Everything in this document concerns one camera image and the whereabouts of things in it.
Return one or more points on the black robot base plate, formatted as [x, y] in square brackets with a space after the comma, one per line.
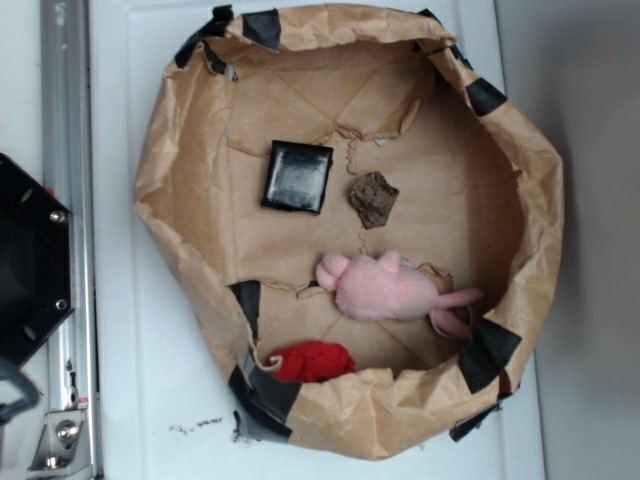
[36, 280]

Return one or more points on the brown rough rock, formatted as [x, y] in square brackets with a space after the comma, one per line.
[373, 199]

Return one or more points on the red crumpled cloth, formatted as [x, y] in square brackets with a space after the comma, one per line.
[313, 361]

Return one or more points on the pink plush toy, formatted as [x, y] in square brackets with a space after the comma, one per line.
[387, 288]

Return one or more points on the aluminium frame rail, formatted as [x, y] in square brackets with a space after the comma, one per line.
[67, 168]

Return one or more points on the brown paper bag bin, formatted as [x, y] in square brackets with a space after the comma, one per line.
[480, 204]

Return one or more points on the black taped box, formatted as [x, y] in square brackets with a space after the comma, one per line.
[297, 176]

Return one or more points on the metal corner bracket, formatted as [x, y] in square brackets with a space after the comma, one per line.
[63, 447]

